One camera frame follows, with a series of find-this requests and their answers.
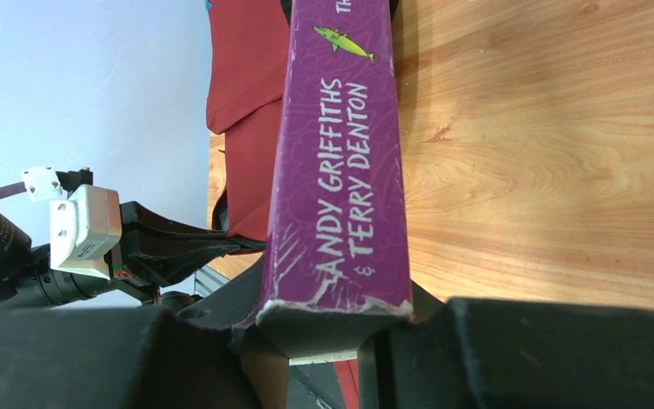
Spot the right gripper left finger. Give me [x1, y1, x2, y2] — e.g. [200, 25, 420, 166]
[0, 263, 261, 408]

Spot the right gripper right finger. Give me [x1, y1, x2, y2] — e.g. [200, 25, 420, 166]
[358, 285, 654, 408]

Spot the red student backpack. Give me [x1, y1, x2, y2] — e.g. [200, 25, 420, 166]
[205, 0, 362, 409]

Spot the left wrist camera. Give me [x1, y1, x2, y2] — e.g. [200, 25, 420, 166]
[21, 165, 123, 280]

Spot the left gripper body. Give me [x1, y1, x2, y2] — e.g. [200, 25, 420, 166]
[109, 201, 160, 305]

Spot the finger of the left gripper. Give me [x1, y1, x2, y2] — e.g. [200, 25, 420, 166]
[139, 207, 266, 288]

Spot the purple treehouse book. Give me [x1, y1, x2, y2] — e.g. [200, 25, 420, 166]
[257, 1, 412, 322]

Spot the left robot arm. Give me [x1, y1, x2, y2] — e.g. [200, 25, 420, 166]
[0, 201, 266, 309]

